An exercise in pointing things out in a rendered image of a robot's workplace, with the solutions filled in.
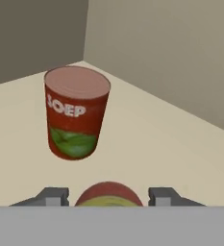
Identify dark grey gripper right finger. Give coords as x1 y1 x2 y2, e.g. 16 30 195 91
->
148 186 208 208

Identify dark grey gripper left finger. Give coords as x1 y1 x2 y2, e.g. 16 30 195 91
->
9 186 70 208

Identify red and yellow can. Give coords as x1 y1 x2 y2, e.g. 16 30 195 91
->
73 181 145 208

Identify red soup can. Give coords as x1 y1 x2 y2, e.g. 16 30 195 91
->
43 65 112 161

